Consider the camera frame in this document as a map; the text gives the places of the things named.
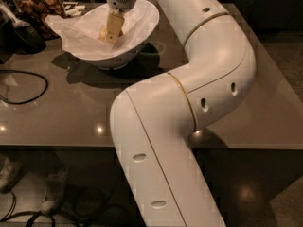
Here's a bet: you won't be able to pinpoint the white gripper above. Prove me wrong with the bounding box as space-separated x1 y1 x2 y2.
106 0 136 44

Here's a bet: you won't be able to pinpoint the yellow-red apple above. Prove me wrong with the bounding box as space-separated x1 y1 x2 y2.
98 26 117 41

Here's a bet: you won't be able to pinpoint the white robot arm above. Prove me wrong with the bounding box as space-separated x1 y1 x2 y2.
110 0 257 227

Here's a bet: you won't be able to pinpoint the small white items behind bowl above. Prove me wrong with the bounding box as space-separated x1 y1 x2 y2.
64 4 86 16

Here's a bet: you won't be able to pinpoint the white tissue paper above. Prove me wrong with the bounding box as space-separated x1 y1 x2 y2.
45 0 159 61

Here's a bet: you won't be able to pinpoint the glass jar of nuts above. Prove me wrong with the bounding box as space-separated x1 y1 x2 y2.
13 0 67 40

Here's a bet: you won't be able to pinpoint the white sneaker right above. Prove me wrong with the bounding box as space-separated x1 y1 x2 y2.
41 167 68 215

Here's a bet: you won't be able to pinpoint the white sneaker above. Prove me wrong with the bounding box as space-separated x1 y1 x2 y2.
41 167 68 215
0 158 23 193

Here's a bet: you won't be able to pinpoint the white sneaker left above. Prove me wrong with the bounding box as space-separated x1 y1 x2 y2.
0 158 23 193

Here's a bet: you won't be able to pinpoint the black cable on table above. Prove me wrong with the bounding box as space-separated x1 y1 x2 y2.
0 69 49 106

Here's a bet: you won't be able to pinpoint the black cables on floor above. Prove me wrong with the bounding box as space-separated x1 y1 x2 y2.
0 161 131 227

